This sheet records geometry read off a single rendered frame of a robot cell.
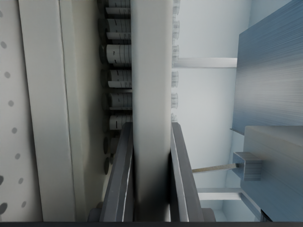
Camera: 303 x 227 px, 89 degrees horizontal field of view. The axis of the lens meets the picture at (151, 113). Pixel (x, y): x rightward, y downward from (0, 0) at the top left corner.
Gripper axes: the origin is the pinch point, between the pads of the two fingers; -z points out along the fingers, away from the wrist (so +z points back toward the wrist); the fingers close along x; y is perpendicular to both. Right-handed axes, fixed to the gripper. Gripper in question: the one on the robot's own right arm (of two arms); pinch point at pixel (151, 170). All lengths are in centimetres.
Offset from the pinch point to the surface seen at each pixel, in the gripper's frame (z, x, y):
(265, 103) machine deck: -33, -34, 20
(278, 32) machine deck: -41, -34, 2
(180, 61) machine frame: -95, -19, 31
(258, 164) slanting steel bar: -6.7, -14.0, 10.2
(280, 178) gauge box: -4.2, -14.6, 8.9
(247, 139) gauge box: -10.9, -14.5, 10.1
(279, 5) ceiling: -278, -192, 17
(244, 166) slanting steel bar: -6.6, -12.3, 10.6
